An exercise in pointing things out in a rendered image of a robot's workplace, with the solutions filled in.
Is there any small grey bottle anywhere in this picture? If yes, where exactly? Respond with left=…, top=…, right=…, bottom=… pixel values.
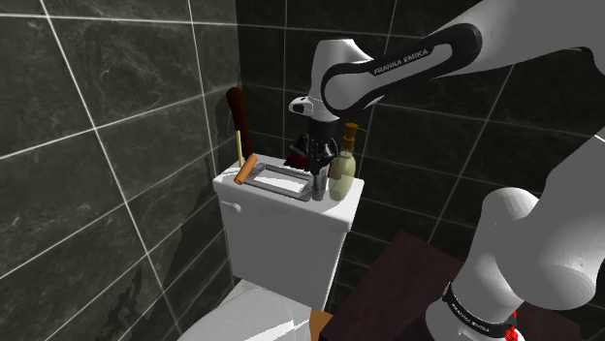
left=311, top=168, right=330, bottom=202

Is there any white toilet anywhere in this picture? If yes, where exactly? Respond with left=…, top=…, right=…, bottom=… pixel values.
left=176, top=153, right=366, bottom=341

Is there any soap dispenser bottle, brown pump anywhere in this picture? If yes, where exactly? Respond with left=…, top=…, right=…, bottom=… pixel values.
left=328, top=122, right=368, bottom=202

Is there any grey flat tray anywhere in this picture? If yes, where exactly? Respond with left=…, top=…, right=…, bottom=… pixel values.
left=244, top=162, right=314, bottom=202

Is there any red and black object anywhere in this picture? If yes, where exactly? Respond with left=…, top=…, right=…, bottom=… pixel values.
left=283, top=144, right=309, bottom=171

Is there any brown brush with pale handle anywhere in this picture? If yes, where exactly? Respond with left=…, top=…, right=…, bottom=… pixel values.
left=225, top=86, right=248, bottom=168

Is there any orange cylinder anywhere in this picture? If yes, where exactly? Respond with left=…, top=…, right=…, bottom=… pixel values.
left=234, top=153, right=259, bottom=186

